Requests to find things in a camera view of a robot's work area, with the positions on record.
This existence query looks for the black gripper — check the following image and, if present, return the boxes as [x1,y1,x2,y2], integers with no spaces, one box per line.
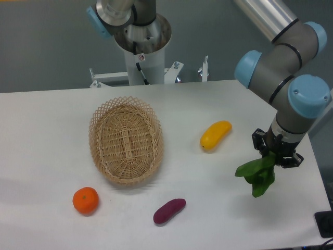
[252,124,305,168]

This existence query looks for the green leafy vegetable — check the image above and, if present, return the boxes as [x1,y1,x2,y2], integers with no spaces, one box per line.
[235,152,276,198]

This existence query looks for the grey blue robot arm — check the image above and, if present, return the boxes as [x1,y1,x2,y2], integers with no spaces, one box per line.
[86,1,331,168]

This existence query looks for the yellow mango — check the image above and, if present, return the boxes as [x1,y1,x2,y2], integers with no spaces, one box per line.
[200,120,233,151]

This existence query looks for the black device at table edge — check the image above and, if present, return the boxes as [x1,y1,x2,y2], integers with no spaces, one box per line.
[314,210,332,239]

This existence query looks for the purple sweet potato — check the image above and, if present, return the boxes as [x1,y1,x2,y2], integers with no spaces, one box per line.
[153,198,186,224]

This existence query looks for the woven wicker basket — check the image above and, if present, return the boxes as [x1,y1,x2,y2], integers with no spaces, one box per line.
[88,96,164,186]

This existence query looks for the orange tangerine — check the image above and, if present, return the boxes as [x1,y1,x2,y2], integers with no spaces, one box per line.
[72,187,99,215]

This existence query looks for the white metal mounting frame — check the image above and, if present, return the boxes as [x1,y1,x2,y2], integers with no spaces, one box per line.
[88,55,210,88]

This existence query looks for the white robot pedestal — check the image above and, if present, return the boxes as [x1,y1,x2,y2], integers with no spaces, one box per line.
[114,14,172,70]

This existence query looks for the black cable on pedestal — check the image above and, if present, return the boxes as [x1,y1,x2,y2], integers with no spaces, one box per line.
[132,41,151,86]

